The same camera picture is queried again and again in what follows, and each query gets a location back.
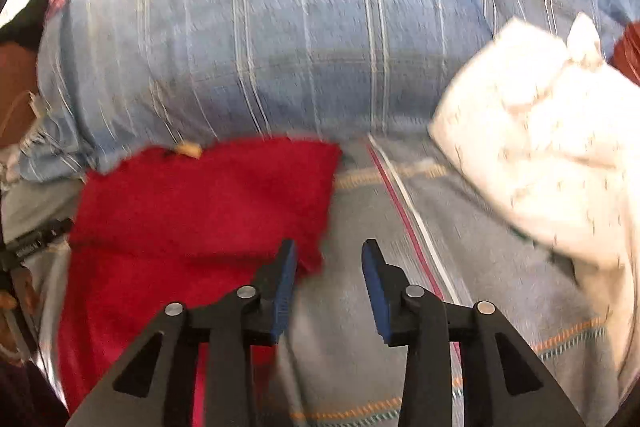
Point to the red cloth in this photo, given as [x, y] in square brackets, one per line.
[200, 207]

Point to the white patterned cloth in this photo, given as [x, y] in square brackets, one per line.
[540, 147]

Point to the dark cloth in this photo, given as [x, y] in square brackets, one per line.
[27, 19]

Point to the grey striped bed sheet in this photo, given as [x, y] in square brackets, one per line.
[380, 217]

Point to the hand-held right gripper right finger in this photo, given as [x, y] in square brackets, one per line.
[374, 292]

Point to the brown wooden furniture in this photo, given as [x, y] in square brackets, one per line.
[15, 82]

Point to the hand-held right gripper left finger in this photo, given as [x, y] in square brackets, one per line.
[284, 292]

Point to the blue striped garment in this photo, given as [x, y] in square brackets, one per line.
[280, 32]

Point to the reddish brown object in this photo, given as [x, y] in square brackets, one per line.
[629, 54]

